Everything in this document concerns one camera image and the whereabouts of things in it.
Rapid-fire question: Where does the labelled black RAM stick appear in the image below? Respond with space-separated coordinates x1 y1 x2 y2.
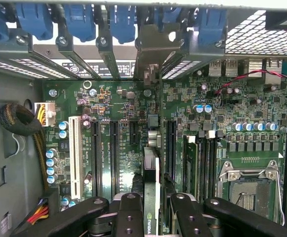
182 134 200 200

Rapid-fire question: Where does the black open PC case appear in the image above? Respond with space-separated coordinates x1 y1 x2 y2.
0 0 287 237

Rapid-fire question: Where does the short black expansion slot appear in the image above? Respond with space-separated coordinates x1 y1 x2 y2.
129 120 139 146

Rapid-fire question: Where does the red and yellow wire bundle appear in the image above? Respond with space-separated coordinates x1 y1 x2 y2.
26 197 50 225

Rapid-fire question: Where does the green motherboard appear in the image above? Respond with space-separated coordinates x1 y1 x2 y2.
43 59 287 237

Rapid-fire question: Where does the black braided cable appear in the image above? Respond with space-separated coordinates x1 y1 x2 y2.
0 103 49 193

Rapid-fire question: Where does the white power connector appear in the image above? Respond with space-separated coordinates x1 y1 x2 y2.
34 102 57 127

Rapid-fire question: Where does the red and black twisted wire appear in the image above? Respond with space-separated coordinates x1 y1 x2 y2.
214 70 287 96

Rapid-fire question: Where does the metal locking lever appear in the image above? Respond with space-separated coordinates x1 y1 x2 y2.
276 170 287 227

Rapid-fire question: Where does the CPU socket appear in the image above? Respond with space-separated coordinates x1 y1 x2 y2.
218 160 286 227

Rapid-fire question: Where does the grey power supply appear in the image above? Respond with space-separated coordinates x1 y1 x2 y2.
0 69 45 237

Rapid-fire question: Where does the white expansion slot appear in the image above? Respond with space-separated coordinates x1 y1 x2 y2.
68 116 83 200

